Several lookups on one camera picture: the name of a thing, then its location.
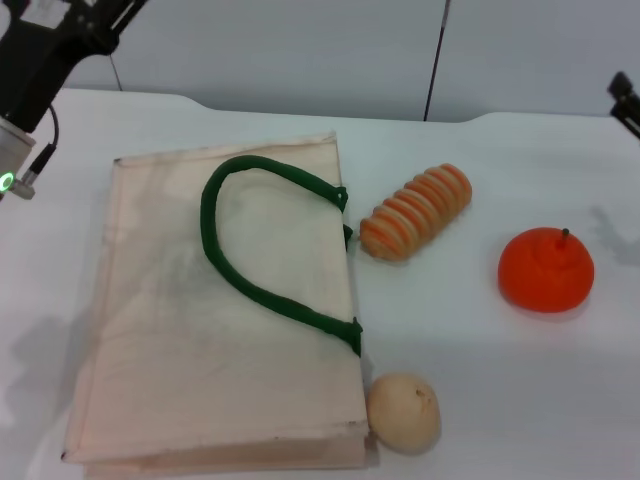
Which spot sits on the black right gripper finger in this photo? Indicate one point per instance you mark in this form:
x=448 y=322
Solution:
x=626 y=102

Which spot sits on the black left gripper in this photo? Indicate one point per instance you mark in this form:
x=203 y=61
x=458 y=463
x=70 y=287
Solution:
x=45 y=55

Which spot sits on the orange persimmon with stem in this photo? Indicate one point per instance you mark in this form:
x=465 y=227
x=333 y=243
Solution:
x=545 y=275

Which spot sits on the thin dark vertical pole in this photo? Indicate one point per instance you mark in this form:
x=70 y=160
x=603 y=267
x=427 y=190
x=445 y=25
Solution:
x=434 y=75

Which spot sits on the striped orange bread loaf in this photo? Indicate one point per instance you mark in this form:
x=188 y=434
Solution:
x=415 y=215

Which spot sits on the beige round fruit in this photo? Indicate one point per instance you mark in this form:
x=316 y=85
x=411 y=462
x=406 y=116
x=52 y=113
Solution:
x=405 y=415

